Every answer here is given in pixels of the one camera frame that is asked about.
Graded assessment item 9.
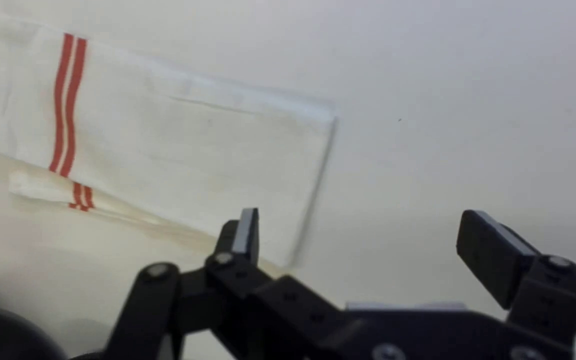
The white towel with red stripes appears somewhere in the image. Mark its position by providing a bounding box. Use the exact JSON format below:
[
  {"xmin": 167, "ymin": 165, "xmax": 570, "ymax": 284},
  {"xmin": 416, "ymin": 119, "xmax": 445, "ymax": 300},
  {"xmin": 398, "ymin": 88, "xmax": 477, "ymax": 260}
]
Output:
[{"xmin": 0, "ymin": 12, "xmax": 338, "ymax": 269}]

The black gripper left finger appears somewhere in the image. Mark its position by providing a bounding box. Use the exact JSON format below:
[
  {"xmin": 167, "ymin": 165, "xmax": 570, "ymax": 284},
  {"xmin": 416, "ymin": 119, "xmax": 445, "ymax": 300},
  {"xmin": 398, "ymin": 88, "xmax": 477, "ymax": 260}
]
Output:
[{"xmin": 104, "ymin": 207, "xmax": 346, "ymax": 360}]

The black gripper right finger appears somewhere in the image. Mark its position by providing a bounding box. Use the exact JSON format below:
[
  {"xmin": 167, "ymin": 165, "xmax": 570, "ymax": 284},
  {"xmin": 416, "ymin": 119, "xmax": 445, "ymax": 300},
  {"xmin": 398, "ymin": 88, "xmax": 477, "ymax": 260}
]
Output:
[{"xmin": 457, "ymin": 209, "xmax": 576, "ymax": 360}]

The black cooking pot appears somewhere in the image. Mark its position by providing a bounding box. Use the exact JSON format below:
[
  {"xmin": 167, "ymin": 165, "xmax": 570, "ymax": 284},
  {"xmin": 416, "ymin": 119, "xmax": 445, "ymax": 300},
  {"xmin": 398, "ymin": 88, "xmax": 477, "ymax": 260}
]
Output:
[{"xmin": 0, "ymin": 287, "xmax": 71, "ymax": 360}]

